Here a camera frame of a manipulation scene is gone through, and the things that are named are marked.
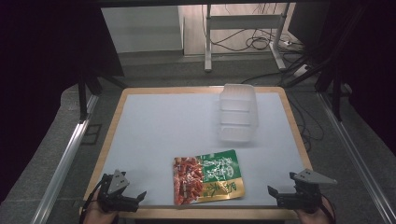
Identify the white metal desk frame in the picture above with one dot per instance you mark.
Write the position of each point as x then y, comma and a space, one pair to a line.
208, 37

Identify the black metal stand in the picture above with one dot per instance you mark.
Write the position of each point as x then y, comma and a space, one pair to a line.
82, 99
336, 93

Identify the green and red snack packet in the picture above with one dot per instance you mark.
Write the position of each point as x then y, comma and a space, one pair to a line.
208, 178

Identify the dark square floor plate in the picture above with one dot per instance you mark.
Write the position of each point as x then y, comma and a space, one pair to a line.
92, 134

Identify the white panel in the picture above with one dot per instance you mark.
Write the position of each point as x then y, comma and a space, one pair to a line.
141, 29

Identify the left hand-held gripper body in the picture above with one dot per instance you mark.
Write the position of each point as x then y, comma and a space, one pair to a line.
115, 186

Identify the person's left hand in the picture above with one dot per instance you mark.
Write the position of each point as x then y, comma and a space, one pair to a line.
96, 214

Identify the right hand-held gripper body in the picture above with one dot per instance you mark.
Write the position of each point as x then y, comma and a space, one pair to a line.
306, 193

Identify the white power strip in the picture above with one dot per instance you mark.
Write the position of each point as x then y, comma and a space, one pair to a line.
300, 71

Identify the person's right hand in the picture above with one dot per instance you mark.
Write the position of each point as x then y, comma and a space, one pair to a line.
314, 217

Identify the aluminium floor rail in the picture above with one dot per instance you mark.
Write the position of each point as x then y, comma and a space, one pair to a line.
355, 155
63, 165

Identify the clear plastic container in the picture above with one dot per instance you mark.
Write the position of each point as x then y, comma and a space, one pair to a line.
238, 113

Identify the black curtain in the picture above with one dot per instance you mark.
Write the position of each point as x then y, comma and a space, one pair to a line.
367, 62
40, 77

